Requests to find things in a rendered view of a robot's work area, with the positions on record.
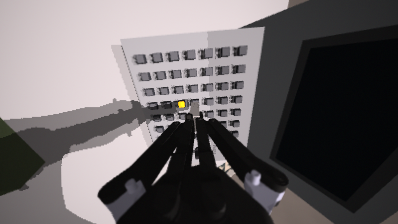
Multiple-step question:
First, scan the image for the grey control console with keypad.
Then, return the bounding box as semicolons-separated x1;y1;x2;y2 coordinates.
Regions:
120;0;398;224

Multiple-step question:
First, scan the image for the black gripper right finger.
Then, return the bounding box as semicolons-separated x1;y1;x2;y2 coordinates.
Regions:
194;102;289;220

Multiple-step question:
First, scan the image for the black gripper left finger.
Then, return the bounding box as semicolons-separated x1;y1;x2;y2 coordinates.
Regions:
97;102;196;223

